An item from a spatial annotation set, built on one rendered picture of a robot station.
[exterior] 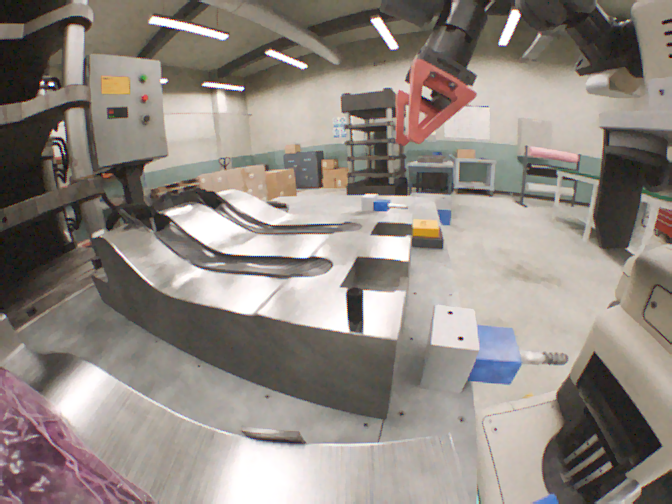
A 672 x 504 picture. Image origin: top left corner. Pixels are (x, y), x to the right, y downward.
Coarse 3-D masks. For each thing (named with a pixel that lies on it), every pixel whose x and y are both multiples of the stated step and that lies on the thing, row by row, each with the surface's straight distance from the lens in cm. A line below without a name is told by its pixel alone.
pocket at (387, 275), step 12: (360, 264) 22; (372, 264) 21; (384, 264) 21; (396, 264) 21; (408, 264) 20; (348, 276) 19; (360, 276) 22; (372, 276) 22; (384, 276) 22; (396, 276) 21; (372, 288) 22; (384, 288) 22; (396, 288) 22
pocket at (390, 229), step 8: (376, 224) 31; (384, 224) 31; (392, 224) 31; (400, 224) 31; (408, 224) 30; (376, 232) 31; (384, 232) 31; (392, 232) 31; (400, 232) 31; (408, 232) 31
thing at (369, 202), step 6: (366, 198) 68; (372, 198) 68; (366, 204) 68; (372, 204) 68; (378, 204) 68; (384, 204) 67; (390, 204) 69; (396, 204) 68; (402, 204) 68; (366, 210) 69; (372, 210) 68; (378, 210) 68; (384, 210) 68
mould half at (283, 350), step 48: (240, 192) 46; (96, 240) 38; (144, 240) 32; (240, 240) 32; (288, 240) 28; (336, 240) 25; (384, 240) 25; (144, 288) 28; (192, 288) 23; (240, 288) 20; (288, 288) 17; (336, 288) 17; (192, 336) 25; (240, 336) 19; (288, 336) 15; (336, 336) 14; (384, 336) 13; (288, 384) 20; (336, 384) 17; (384, 384) 16
